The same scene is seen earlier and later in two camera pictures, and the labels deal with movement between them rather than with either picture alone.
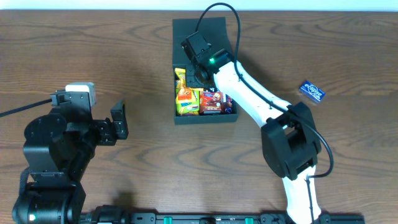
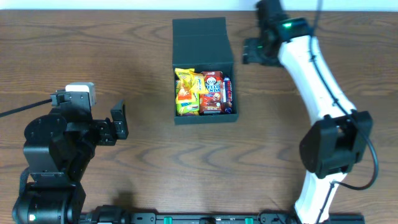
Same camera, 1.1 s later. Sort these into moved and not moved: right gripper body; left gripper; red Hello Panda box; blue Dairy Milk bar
Moved: right gripper body
Not moved: blue Dairy Milk bar; red Hello Panda box; left gripper
